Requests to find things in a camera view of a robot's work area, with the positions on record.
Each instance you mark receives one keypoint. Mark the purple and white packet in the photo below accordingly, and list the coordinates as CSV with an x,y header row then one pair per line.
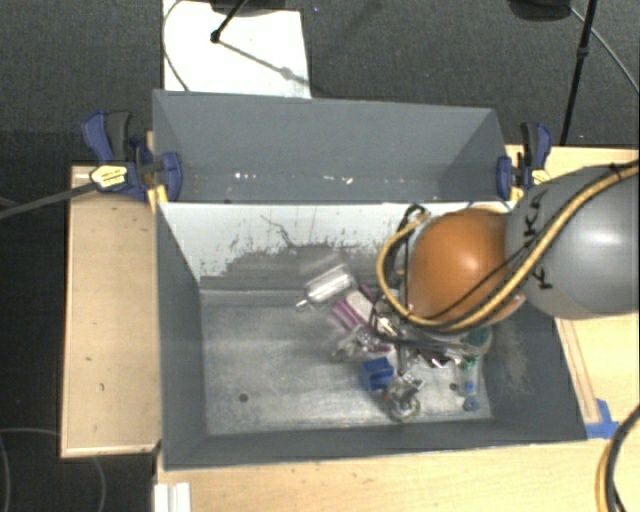
x,y
352,307

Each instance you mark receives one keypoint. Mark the black cylinder on white bracket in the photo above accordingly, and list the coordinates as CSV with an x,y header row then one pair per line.
x,y
480,338

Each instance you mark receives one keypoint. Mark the small blue piece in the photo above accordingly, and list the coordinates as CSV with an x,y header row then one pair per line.
x,y
470,400

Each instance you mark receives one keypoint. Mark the grey metal bin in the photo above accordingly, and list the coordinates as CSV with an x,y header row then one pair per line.
x,y
275,350

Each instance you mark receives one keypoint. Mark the blue block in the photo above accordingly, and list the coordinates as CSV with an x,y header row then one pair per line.
x,y
376,374

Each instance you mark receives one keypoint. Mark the silver metal cylinder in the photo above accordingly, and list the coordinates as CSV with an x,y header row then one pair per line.
x,y
327,289

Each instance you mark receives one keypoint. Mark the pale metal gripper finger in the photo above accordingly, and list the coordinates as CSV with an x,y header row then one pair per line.
x,y
393,402
416,395

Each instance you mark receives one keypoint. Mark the pale wood flat board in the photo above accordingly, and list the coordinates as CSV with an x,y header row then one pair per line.
x,y
110,300

